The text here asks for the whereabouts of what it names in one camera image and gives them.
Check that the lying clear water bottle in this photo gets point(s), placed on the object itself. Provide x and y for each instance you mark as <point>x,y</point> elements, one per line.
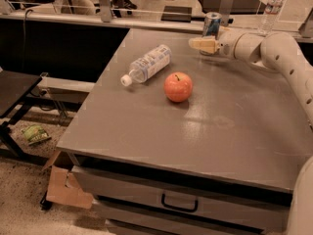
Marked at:
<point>147,66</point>

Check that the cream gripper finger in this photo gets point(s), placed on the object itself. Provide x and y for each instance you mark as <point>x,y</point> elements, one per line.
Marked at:
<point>206,44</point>

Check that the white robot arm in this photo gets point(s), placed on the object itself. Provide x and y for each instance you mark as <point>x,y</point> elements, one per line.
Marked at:
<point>279,52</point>

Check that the black floor mat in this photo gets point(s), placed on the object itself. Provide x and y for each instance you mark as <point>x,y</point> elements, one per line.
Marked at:
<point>236,7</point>

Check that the grey drawer cabinet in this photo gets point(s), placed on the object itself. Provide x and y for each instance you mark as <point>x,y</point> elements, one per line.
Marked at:
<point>237,144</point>

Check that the upright water bottle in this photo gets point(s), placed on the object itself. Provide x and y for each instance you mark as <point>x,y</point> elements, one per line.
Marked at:
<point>270,14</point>

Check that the black side table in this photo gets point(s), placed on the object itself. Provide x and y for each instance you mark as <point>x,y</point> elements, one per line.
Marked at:
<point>14,88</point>

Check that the metal rail frame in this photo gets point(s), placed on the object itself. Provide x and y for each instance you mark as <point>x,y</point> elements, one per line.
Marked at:
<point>148,13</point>

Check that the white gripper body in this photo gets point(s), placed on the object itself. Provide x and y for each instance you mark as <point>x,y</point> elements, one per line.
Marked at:
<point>226,45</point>

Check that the redbull can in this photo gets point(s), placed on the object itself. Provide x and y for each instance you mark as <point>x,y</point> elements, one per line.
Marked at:
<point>211,26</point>

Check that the cardboard box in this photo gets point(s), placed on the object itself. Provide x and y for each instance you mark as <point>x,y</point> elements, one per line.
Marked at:
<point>63,187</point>

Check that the green snack bag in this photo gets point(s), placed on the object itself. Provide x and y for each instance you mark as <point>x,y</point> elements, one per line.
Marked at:
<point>35,134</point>

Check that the black drawer handle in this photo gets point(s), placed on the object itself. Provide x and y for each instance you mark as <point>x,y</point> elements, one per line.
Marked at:
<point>179,202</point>

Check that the black flat pad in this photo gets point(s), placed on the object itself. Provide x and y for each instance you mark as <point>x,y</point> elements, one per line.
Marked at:
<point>177,14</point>

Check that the red apple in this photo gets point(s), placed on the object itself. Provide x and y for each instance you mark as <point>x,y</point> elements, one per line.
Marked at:
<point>178,87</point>

